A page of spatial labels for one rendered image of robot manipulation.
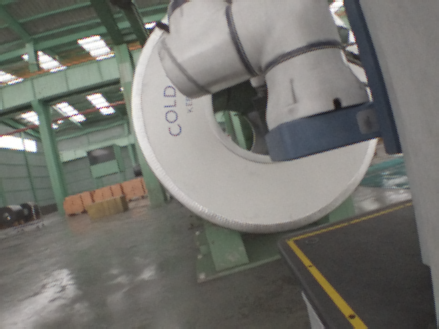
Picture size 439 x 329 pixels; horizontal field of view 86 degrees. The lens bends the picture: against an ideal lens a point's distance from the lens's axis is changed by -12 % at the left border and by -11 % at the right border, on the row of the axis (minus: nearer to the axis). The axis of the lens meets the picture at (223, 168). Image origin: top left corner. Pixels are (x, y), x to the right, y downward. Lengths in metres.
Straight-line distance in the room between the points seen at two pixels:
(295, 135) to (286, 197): 0.80
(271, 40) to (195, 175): 0.75
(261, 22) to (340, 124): 0.22
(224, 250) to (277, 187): 0.43
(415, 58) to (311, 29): 0.28
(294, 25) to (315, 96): 0.13
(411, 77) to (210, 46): 0.37
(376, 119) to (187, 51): 0.36
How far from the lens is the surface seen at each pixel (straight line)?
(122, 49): 6.53
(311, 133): 0.42
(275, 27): 0.49
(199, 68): 0.53
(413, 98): 0.23
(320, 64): 0.46
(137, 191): 11.71
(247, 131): 2.94
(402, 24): 0.23
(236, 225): 1.16
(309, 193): 1.24
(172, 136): 1.13
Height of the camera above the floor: 0.54
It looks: 1 degrees down
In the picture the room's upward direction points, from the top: 14 degrees counter-clockwise
